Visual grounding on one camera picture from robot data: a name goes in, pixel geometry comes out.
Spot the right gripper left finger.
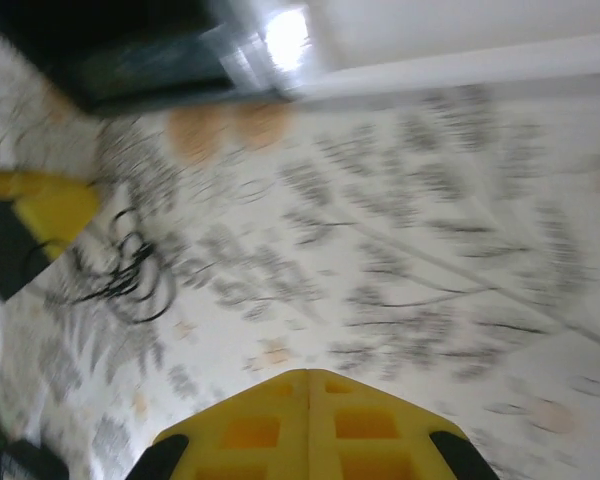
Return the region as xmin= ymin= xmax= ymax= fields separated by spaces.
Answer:
xmin=152 ymin=368 xmax=310 ymax=480

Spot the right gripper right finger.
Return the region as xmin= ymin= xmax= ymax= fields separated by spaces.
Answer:
xmin=308 ymin=368 xmax=464 ymax=480

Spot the black cable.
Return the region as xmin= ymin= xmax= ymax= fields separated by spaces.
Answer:
xmin=24 ymin=207 xmax=177 ymax=325

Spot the black plastic bin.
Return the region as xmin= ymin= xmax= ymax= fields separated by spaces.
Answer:
xmin=0 ymin=0 xmax=287 ymax=119

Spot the floral tablecloth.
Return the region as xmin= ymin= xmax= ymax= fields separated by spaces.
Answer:
xmin=0 ymin=9 xmax=600 ymax=480

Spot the white plastic bin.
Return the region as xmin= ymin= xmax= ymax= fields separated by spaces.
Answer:
xmin=259 ymin=0 xmax=600 ymax=109

